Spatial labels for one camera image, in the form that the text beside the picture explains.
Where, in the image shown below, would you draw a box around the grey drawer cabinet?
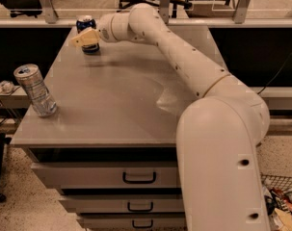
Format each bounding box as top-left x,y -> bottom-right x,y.
10,25 -> 230,231

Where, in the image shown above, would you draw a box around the snack bags in basket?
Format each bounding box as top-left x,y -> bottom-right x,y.
262,186 -> 292,231

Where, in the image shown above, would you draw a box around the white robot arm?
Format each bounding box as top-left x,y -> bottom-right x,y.
70,4 -> 271,231

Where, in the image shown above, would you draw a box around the blue pepsi can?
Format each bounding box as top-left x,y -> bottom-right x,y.
76,15 -> 100,55

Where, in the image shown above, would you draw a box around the black cable right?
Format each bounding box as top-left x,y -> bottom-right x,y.
256,45 -> 292,95

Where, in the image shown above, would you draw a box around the wire basket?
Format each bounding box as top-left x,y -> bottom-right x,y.
261,174 -> 292,193

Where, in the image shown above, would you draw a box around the top grey drawer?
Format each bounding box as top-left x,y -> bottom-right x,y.
31,162 -> 180,189

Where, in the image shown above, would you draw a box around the silver energy drink can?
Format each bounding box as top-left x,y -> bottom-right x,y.
13,64 -> 57,117

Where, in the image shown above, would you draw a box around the bottom grey drawer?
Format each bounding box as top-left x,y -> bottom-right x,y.
77,213 -> 186,229

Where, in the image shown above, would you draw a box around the middle grey drawer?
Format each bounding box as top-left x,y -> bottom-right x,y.
59,194 -> 184,214

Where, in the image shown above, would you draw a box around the grey drawer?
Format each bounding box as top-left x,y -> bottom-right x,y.
31,162 -> 180,189
59,194 -> 184,214
77,213 -> 186,229

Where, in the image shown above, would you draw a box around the clutter on left shelf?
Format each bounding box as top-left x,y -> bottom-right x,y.
0,81 -> 14,95

